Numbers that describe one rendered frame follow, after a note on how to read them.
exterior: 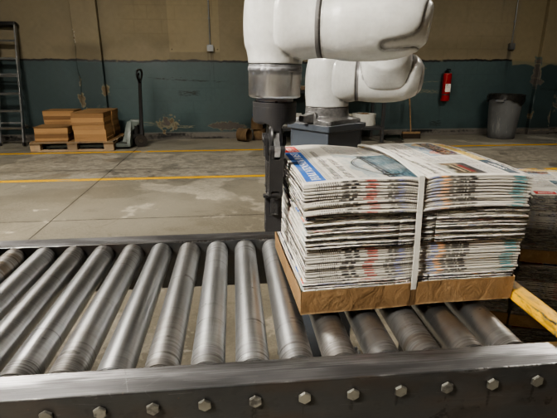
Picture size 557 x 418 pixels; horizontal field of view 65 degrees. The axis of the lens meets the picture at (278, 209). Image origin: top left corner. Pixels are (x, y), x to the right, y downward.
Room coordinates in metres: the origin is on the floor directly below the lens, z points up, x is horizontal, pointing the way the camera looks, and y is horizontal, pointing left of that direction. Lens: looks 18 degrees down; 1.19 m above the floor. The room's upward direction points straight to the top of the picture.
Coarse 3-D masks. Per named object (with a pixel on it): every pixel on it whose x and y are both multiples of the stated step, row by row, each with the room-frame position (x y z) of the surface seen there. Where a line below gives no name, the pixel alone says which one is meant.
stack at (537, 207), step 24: (528, 192) 1.30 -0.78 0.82; (552, 192) 1.26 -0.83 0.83; (552, 216) 1.25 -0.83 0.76; (528, 240) 1.25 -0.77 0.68; (552, 240) 1.24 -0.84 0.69; (528, 264) 1.26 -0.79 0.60; (528, 288) 1.24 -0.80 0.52; (552, 288) 1.23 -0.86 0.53; (504, 312) 1.26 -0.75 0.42; (432, 336) 1.32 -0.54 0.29; (528, 336) 1.24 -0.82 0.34; (552, 336) 1.22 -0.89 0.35
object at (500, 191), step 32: (416, 160) 0.76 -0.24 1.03; (448, 160) 0.76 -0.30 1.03; (480, 160) 0.76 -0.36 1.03; (448, 192) 0.65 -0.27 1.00; (480, 192) 0.66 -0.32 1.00; (512, 192) 0.67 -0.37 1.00; (448, 224) 0.65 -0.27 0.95; (480, 224) 0.66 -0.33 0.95; (512, 224) 0.67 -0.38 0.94; (448, 256) 0.66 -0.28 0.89; (480, 256) 0.66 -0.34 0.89; (512, 256) 0.68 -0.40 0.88
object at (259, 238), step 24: (24, 240) 0.96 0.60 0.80; (48, 240) 0.96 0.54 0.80; (72, 240) 0.96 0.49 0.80; (96, 240) 0.96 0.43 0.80; (120, 240) 0.96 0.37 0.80; (144, 240) 0.96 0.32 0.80; (168, 240) 0.96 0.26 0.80; (192, 240) 0.96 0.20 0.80; (216, 240) 0.96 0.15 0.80; (240, 240) 0.96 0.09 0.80; (264, 240) 0.96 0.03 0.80
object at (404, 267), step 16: (384, 160) 0.77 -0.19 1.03; (416, 176) 0.66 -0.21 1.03; (432, 176) 0.65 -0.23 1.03; (416, 192) 0.64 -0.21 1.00; (432, 192) 0.65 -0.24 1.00; (416, 208) 0.64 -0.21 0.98; (432, 208) 0.64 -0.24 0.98; (400, 224) 0.64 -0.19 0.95; (432, 224) 0.65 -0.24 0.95; (400, 240) 0.64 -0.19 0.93; (432, 240) 0.65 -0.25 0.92; (400, 256) 0.64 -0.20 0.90; (400, 272) 0.65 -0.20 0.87
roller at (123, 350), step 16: (160, 256) 0.87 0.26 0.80; (144, 272) 0.79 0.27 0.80; (160, 272) 0.80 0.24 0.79; (144, 288) 0.72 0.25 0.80; (160, 288) 0.76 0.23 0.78; (128, 304) 0.67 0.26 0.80; (144, 304) 0.67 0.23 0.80; (128, 320) 0.61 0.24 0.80; (144, 320) 0.63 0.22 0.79; (112, 336) 0.58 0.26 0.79; (128, 336) 0.57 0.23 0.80; (144, 336) 0.60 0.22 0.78; (112, 352) 0.53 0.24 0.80; (128, 352) 0.54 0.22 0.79; (112, 368) 0.50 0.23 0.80
